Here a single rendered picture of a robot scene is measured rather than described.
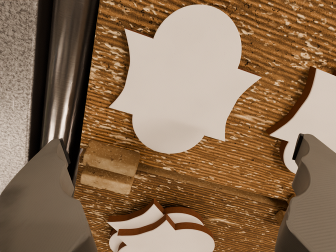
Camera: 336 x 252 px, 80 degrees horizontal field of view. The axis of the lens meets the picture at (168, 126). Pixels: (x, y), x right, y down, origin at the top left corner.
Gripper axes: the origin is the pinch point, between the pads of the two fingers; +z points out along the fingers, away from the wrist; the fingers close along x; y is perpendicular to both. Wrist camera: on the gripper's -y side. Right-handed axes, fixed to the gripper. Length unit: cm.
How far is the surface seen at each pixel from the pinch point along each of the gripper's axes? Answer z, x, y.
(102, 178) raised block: 6.0, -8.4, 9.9
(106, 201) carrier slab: 8.5, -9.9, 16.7
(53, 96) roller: 10.1, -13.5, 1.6
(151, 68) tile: 7.4, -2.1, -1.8
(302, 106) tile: 7.4, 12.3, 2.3
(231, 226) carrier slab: 8.5, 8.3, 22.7
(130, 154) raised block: 7.5, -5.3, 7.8
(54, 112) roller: 10.1, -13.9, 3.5
